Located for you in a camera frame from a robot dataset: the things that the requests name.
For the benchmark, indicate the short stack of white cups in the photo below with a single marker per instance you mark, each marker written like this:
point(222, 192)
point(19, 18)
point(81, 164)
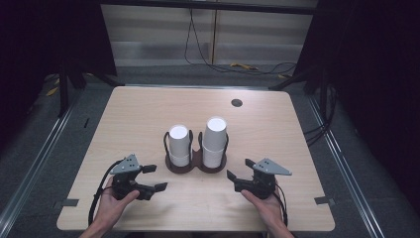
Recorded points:
point(179, 145)

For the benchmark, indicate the black metal stand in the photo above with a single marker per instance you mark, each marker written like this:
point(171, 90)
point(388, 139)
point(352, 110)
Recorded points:
point(63, 89)
point(297, 78)

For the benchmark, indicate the dark brown double cup holder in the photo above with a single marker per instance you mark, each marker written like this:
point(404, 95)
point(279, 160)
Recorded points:
point(197, 159)

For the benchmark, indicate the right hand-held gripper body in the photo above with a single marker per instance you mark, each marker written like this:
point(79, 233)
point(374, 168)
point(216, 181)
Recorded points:
point(262, 183)

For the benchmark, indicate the tall stack of white cups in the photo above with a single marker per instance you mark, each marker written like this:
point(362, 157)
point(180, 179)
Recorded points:
point(214, 142)

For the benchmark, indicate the round dark table grommet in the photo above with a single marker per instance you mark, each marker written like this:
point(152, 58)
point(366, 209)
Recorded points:
point(236, 102)

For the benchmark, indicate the grey tape piece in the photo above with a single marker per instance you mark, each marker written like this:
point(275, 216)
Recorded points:
point(323, 200)
point(70, 202)

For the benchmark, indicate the metal floor rail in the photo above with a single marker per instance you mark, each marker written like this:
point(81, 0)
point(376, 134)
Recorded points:
point(343, 162)
point(39, 155)

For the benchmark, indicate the person's right hand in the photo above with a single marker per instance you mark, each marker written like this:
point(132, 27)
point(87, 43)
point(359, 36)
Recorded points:
point(267, 208)

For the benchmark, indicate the person's left hand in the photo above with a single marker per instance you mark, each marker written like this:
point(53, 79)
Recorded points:
point(110, 208)

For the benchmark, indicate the yellow floor tape scrap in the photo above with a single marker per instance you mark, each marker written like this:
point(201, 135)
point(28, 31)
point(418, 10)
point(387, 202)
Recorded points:
point(52, 91)
point(243, 66)

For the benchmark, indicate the black overhead bar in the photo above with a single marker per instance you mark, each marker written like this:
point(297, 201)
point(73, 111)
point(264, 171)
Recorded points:
point(211, 6)

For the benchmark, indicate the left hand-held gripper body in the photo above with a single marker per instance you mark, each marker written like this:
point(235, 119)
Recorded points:
point(125, 181)

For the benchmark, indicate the dark curtain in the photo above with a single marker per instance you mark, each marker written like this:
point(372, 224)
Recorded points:
point(379, 82)
point(33, 49)

